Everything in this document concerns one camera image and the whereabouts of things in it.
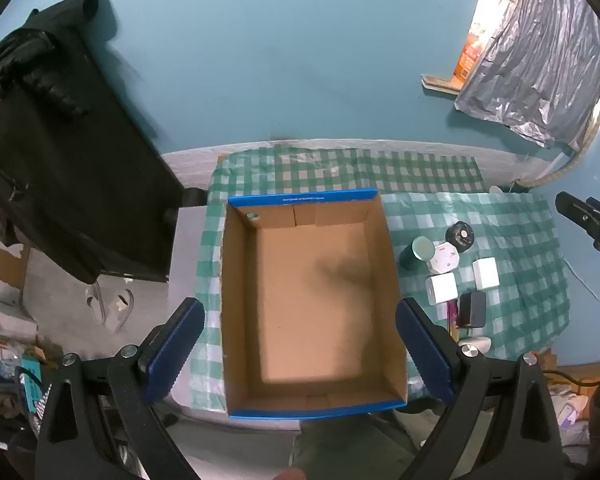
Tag green beige checked cloth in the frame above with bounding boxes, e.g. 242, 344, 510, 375
207, 147, 485, 211

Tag orange box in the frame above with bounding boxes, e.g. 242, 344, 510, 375
455, 35, 483, 81

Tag white cable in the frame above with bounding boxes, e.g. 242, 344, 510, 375
562, 255, 600, 307

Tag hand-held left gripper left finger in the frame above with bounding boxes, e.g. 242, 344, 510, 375
34, 297, 206, 480

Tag white hexagonal adapter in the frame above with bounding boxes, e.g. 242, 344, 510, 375
425, 241, 461, 276

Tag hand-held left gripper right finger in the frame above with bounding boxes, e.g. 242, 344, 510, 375
396, 297, 566, 480

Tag teal box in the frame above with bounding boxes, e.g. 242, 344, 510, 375
15, 352, 48, 392

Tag green white checked plastic tablecloth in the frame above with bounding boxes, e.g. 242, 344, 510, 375
192, 190, 573, 413

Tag dark grey charger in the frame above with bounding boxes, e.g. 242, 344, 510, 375
458, 291, 487, 330

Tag round teal tin lid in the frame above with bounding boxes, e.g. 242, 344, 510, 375
400, 236, 436, 272

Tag white cube charger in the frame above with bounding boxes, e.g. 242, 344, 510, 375
425, 272, 458, 307
472, 257, 501, 291

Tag silver curtain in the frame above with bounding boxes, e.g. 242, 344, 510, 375
454, 0, 600, 151

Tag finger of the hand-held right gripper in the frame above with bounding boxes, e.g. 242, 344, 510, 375
555, 191, 600, 238

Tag white oval object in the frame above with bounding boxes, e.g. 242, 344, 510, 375
457, 336, 492, 357

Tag black plastic covered object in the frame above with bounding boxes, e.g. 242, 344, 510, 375
0, 0, 188, 286

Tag wooden window sill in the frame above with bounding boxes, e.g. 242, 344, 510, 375
421, 75, 463, 97

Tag blue-rimmed cardboard box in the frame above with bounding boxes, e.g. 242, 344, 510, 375
220, 188, 410, 421

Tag person's green trousers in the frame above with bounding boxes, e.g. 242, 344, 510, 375
287, 407, 431, 480

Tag black round tape measure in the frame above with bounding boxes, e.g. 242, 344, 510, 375
445, 221, 475, 254

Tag white slipper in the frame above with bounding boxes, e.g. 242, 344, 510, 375
103, 288, 135, 334
85, 289, 107, 325

